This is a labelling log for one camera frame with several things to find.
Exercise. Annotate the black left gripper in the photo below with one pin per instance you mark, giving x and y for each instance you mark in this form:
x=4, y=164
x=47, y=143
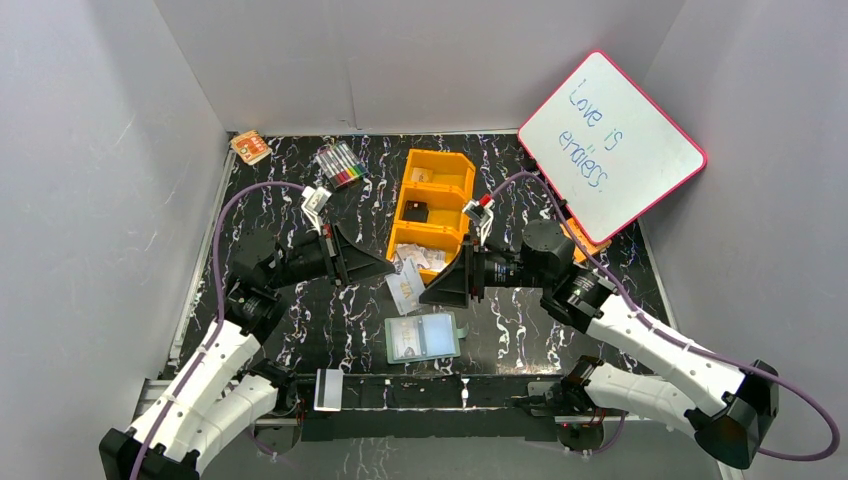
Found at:
x=336, y=252

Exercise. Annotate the pink framed whiteboard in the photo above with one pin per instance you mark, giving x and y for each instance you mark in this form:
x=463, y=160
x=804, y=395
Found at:
x=607, y=148

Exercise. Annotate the grey card in bin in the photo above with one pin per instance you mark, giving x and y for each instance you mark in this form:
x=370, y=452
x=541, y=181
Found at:
x=423, y=257

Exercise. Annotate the small orange card box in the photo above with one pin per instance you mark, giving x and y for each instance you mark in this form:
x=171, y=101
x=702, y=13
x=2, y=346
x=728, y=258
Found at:
x=250, y=147

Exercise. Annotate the aluminium rail frame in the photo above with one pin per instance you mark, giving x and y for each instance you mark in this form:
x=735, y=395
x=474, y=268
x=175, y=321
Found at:
x=177, y=437

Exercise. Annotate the pack of coloured markers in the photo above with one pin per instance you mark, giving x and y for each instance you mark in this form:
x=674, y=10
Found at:
x=340, y=165

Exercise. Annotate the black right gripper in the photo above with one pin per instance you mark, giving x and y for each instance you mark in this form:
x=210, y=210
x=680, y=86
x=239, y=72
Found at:
x=451, y=287

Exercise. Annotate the white magnetic stripe card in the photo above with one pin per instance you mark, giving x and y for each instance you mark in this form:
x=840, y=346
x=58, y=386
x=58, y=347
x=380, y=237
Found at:
x=329, y=386

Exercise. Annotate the orange cover book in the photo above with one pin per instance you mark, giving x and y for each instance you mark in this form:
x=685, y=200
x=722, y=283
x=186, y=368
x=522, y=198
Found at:
x=583, y=246

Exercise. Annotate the orange three-compartment bin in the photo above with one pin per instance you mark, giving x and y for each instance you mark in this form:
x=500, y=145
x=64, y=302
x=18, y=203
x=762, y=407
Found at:
x=446, y=195

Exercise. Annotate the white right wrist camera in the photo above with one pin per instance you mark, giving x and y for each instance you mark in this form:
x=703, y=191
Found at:
x=481, y=215

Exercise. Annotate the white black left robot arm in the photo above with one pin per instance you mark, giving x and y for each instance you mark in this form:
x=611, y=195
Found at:
x=212, y=371

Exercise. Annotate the mint green card holder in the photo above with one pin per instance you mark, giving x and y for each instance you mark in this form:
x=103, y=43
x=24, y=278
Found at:
x=441, y=336

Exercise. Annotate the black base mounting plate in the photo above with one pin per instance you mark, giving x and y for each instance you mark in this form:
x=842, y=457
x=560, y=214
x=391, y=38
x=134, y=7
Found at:
x=531, y=407

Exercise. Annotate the beige item in bin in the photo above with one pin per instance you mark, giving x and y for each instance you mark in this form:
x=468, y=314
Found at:
x=423, y=175

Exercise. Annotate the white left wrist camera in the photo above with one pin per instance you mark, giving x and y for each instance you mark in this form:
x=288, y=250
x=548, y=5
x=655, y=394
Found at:
x=313, y=202

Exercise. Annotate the black item in bin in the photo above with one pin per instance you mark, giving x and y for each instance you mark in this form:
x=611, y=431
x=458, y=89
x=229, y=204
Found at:
x=415, y=211

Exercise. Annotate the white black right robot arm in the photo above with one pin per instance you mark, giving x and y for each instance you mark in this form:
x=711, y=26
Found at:
x=725, y=410

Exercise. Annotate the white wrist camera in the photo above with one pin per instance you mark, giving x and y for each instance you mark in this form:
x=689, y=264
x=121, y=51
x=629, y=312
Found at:
x=481, y=215
x=313, y=202

